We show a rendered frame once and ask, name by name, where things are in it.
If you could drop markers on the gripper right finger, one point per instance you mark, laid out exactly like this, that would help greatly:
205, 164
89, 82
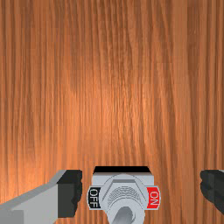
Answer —
214, 186

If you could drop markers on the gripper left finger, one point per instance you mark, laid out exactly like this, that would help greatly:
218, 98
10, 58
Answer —
43, 201

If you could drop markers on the grey toggle switch black base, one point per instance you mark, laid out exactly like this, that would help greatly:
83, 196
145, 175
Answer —
124, 192

